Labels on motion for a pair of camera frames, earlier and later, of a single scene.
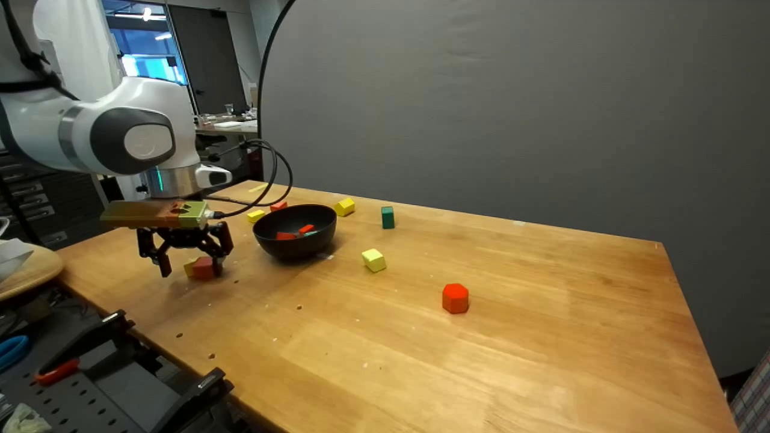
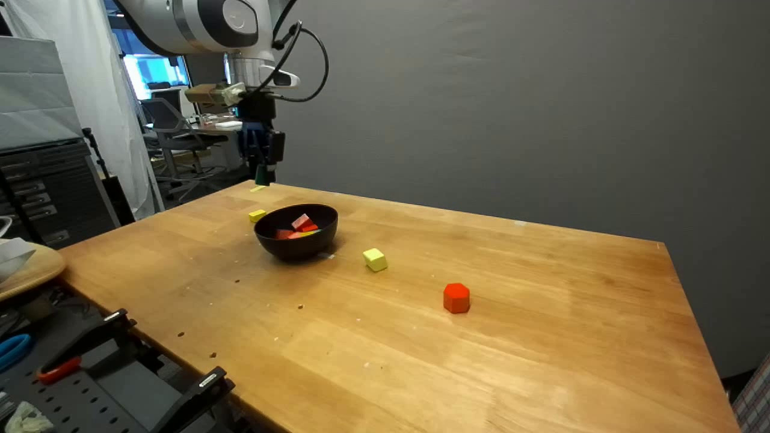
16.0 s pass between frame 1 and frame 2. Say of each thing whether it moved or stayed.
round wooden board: stayed
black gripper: moved
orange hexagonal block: stayed
